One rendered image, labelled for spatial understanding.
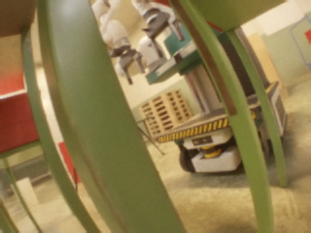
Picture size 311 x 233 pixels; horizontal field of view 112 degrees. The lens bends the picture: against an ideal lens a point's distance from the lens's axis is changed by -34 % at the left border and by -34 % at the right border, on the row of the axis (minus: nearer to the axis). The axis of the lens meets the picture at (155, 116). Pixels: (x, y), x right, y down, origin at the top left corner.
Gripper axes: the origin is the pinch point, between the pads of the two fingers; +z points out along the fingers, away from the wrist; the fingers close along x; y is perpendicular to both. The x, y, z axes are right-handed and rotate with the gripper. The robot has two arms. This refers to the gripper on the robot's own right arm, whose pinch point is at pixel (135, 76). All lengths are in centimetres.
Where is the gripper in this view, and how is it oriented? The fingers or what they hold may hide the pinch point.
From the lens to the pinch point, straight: 85.2
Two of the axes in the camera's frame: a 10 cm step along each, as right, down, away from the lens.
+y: 7.3, -3.0, 6.2
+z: 3.9, 9.2, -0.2
